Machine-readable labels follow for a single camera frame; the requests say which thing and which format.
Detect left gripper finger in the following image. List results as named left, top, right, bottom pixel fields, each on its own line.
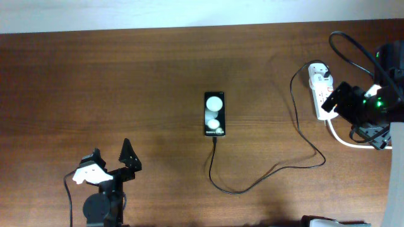
left=79, top=148, right=106, bottom=169
left=119, top=138, right=142, bottom=172

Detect black charging cable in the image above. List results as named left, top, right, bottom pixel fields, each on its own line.
left=208, top=59, right=332, bottom=195

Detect black smartphone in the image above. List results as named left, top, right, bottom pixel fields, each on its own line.
left=204, top=91, right=226, bottom=137

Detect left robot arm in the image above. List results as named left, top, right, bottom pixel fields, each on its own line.
left=73, top=138, right=142, bottom=227

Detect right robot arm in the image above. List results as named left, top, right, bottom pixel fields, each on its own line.
left=321, top=37, right=403, bottom=226

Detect white USB charger adapter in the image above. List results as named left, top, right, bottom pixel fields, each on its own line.
left=308, top=63, right=333, bottom=90

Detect white power strip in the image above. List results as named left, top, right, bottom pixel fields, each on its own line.
left=310, top=86, right=338, bottom=120

